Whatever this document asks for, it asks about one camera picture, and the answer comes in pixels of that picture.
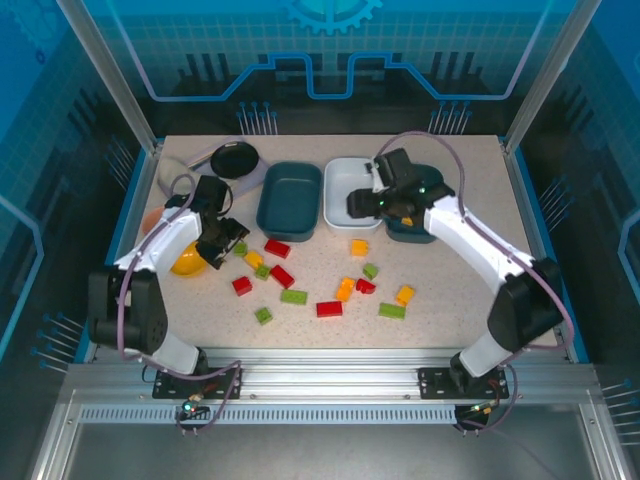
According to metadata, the yellow bowl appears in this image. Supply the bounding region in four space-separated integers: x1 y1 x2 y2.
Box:
169 239 208 278

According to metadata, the white plastic container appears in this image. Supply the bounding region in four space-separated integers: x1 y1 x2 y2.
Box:
323 156 384 233

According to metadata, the teal container for yellow bricks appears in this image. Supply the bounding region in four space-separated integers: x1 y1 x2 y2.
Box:
384 213 442 245

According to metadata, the lavender plastic tray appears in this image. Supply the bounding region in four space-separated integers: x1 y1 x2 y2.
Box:
183 135 274 199

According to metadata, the teal container for green bricks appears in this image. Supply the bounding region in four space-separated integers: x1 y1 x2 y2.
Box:
255 160 324 244

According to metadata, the orange pink bowl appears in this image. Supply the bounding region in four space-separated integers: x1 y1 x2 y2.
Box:
141 206 167 237

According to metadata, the black round bowl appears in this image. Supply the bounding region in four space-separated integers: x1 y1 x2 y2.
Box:
209 141 262 179

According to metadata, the beige cloth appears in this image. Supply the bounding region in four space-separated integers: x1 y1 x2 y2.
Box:
157 155 201 197

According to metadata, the grey metal front shelf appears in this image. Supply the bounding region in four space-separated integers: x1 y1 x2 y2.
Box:
28 389 622 480

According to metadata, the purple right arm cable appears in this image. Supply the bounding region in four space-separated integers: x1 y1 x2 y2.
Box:
373 130 575 437

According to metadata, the aluminium table side rail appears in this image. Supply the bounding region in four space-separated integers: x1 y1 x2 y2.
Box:
102 142 164 267
501 139 577 364

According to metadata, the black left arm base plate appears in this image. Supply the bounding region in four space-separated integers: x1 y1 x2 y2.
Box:
152 366 244 401

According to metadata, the aluminium front rail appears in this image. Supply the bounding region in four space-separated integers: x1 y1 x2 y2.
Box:
65 346 597 402

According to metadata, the aluminium frame post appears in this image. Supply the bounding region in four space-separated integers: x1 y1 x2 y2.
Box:
501 0 602 154
55 0 164 152

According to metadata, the slotted grey cable duct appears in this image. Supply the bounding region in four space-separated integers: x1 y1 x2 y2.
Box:
77 405 459 427

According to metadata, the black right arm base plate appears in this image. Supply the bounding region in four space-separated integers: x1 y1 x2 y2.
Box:
417 365 511 401

